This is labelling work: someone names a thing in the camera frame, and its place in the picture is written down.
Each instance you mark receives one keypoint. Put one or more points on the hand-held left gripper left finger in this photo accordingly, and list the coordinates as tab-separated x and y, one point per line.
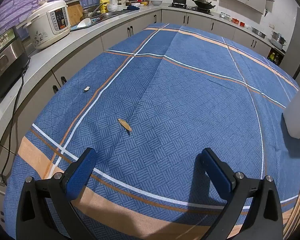
81	175

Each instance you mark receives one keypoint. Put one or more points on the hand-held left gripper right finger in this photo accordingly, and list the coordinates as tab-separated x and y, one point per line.
218	177

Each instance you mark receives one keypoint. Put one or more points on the white utensil holder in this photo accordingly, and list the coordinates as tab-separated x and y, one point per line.
298	115

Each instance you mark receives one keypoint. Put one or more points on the brown leaf scrap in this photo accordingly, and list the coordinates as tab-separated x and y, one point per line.
125	125

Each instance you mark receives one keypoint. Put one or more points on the plywood table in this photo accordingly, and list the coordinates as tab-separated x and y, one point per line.
298	205

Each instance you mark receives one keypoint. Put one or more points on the white scrap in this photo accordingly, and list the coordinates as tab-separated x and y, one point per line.
87	89

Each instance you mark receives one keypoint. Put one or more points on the blue plaid tablecloth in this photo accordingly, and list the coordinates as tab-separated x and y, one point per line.
177	92

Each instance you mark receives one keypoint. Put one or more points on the cooking oil bottles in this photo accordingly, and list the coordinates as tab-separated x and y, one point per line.
274	57

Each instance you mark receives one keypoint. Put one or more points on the steel black countertop appliance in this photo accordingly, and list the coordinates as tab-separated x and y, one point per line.
5	62

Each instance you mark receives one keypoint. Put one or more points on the steel steamer pot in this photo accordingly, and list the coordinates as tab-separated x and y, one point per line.
278	41

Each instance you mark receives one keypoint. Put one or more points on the blue drain tray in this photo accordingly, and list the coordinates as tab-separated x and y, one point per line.
83	25

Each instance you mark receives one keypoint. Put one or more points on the steel basin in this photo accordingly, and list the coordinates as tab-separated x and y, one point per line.
259	32

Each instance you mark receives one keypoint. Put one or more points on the white rice cooker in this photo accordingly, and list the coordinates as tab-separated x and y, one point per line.
47	27

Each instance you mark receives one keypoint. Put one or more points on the steel sink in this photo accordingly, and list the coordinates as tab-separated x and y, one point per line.
107	15

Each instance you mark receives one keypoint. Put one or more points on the wooden cutting board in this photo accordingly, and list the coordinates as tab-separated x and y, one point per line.
73	13

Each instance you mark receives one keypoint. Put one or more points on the glass jars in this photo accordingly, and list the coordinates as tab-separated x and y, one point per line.
225	15

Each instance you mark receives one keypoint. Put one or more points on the steel faucet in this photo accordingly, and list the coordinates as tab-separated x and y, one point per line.
98	8

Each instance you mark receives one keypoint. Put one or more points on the stack of white bowls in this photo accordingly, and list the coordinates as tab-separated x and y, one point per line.
112	8

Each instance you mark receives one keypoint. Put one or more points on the yellow bottle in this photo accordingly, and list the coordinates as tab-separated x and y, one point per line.
104	5

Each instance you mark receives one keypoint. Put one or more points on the scissors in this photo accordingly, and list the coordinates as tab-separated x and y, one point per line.
266	12

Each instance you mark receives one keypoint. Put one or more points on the black gas stove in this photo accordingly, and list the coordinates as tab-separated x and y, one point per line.
190	7

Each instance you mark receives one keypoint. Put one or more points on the black wok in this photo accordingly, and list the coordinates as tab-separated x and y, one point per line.
202	3

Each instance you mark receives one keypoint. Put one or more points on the dark blue cloth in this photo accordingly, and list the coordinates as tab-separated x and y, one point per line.
133	8

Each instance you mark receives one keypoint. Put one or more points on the steel bowl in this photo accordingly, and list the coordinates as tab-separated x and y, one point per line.
156	2

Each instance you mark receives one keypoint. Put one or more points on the printed wall poster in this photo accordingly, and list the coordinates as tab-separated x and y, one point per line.
27	2

